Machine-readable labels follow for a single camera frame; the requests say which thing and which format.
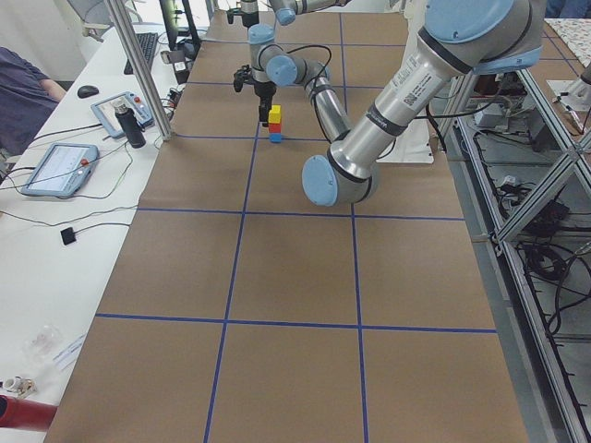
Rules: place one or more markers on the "black computer mouse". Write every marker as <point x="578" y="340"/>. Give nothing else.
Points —
<point x="87" y="91"/>

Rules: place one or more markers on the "person in blue shirt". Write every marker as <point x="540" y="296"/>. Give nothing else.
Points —
<point x="28" y="98"/>

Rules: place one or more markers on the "far teach pendant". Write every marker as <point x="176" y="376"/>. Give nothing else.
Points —
<point x="107" y="111"/>

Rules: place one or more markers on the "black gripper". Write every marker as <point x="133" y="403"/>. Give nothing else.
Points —
<point x="264" y="90"/>
<point x="249" y="6"/>

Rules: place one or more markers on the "teach pendant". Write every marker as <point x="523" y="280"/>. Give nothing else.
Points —
<point x="62" y="171"/>
<point x="107" y="111"/>

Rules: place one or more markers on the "red cylinder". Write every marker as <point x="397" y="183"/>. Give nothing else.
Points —
<point x="27" y="415"/>

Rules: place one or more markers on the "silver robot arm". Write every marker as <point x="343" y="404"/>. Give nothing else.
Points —
<point x="285" y="11"/>
<point x="457" y="38"/>

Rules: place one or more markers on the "small black square pad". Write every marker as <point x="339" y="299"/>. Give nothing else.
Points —
<point x="68" y="236"/>

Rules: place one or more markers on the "near teach pendant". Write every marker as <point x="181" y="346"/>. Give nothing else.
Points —
<point x="62" y="171"/>

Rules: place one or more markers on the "black keyboard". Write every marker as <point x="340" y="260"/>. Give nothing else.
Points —
<point x="148" y="43"/>

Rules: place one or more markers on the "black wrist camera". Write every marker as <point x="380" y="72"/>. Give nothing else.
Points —
<point x="242" y="77"/>

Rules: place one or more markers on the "red block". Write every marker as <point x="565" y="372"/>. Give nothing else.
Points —
<point x="275" y="128"/>

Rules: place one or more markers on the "yellow block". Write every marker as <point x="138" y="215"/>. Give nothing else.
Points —
<point x="275" y="114"/>

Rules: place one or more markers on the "aluminium frame post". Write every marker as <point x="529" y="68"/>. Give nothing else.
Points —
<point x="123" y="25"/>

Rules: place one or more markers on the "black water bottle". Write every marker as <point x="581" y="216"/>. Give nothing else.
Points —
<point x="129" y="124"/>

